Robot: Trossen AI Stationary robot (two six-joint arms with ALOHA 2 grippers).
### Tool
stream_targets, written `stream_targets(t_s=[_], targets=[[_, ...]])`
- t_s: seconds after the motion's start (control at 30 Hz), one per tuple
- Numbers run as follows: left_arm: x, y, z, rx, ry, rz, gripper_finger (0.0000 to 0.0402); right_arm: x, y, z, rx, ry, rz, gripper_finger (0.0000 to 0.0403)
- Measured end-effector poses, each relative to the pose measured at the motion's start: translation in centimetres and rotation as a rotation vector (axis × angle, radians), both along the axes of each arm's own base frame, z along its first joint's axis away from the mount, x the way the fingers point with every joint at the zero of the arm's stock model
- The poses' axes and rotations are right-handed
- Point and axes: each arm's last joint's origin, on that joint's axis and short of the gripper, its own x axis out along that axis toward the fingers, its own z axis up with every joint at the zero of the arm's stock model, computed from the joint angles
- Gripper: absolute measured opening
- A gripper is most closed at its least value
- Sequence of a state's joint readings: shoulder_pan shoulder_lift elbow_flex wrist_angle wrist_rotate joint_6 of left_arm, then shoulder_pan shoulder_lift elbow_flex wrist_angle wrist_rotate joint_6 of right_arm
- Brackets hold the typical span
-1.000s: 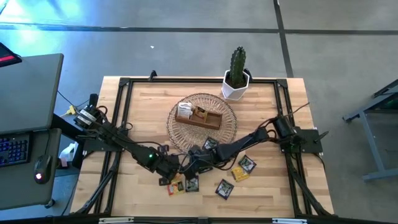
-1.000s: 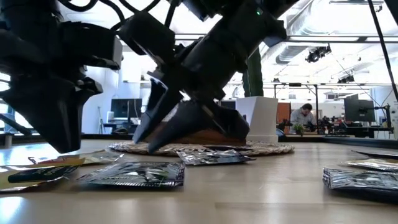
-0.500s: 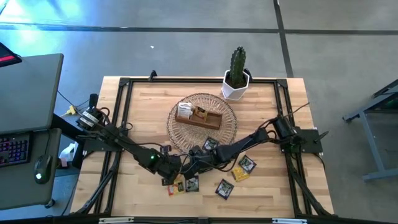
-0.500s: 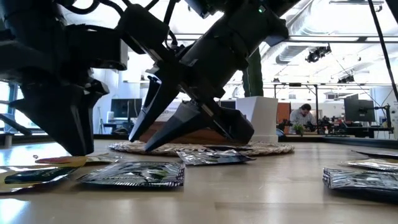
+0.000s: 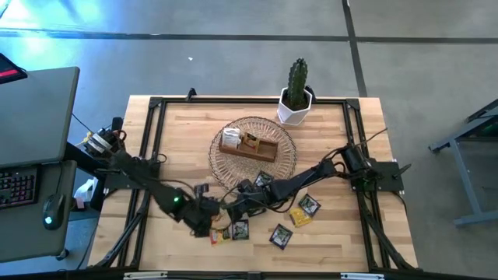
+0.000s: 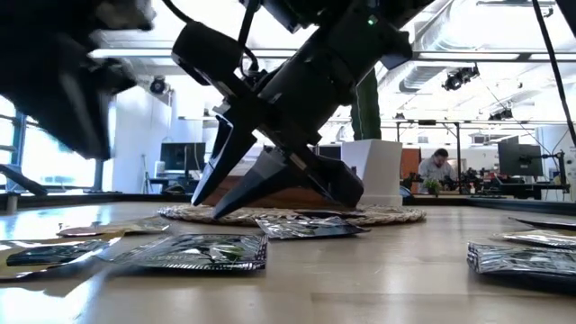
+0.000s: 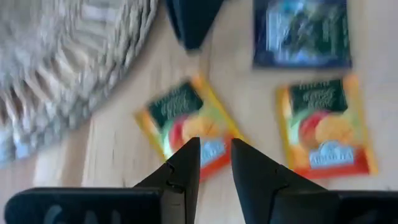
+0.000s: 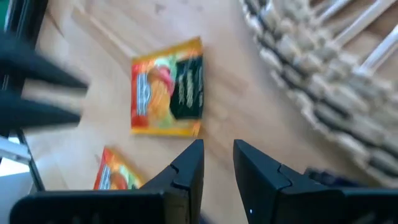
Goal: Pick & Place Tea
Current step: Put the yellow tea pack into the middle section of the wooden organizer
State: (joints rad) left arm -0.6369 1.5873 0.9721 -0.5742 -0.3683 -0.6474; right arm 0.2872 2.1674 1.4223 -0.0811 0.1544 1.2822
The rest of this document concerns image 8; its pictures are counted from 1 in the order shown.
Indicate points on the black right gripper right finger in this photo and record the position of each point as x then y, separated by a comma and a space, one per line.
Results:
258, 186

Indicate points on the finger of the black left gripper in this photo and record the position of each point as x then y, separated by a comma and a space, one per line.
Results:
31, 62
31, 112

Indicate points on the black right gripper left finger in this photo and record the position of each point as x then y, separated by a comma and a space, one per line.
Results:
186, 180

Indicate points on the blue Ahmad blackcurrant tea packet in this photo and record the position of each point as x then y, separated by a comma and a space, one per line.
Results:
326, 179

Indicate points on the orange Ahmad mango tea packet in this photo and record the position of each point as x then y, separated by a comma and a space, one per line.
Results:
164, 93
115, 174

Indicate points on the round wicker basket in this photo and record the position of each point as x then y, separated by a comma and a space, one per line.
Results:
326, 93

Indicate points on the black aluminium table frame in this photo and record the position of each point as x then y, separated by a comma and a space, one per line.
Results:
28, 18

